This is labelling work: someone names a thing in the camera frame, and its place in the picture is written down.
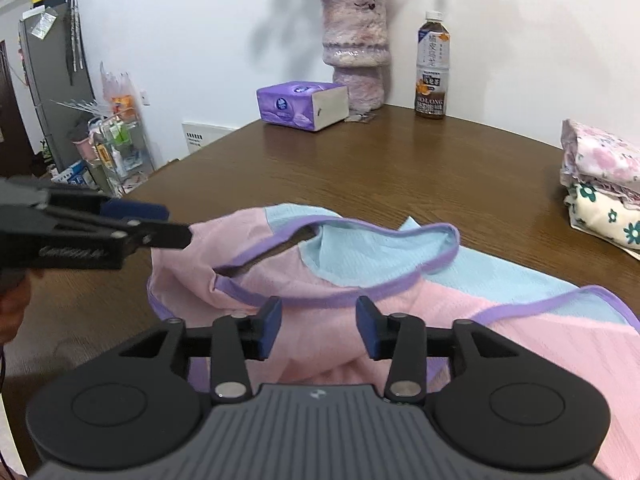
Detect person's left hand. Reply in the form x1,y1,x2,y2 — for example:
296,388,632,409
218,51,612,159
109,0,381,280
0,270,34,346

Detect purple fuzzy vase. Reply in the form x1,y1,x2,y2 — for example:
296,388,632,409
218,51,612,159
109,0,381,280
321,0,392,112

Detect wire storage rack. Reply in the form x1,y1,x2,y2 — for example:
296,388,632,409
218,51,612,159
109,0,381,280
70,110,156,196

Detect purple tissue pack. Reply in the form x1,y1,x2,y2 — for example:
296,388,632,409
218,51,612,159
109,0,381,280
256,81,350,133

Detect pink floral folded cloth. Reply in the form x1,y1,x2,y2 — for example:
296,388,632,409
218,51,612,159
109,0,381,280
559,118,640,196

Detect tea bottle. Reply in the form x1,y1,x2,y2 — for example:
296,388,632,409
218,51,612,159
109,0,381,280
414,10,451,121

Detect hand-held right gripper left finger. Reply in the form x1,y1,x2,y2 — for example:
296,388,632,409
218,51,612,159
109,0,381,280
119,295,284,404

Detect pink plastic bags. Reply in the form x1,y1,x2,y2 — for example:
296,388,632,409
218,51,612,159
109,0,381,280
100,62,138,121

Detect grey refrigerator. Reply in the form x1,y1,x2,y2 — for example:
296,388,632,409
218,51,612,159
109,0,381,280
19,0,98,173

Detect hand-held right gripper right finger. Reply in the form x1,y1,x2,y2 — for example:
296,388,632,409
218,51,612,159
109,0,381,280
355,296,522,404

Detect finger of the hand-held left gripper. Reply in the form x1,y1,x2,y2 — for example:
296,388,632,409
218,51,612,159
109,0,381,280
50,209,194,257
47,182,171,223

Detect pink blue mesh vest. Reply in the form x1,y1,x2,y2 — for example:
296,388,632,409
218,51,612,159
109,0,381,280
146,203,640,480

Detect blue white carton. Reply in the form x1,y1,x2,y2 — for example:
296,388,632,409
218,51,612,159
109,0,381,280
50,160,96,188

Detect cream floral folded cloth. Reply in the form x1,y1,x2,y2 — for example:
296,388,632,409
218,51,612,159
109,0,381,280
564,182,640,261

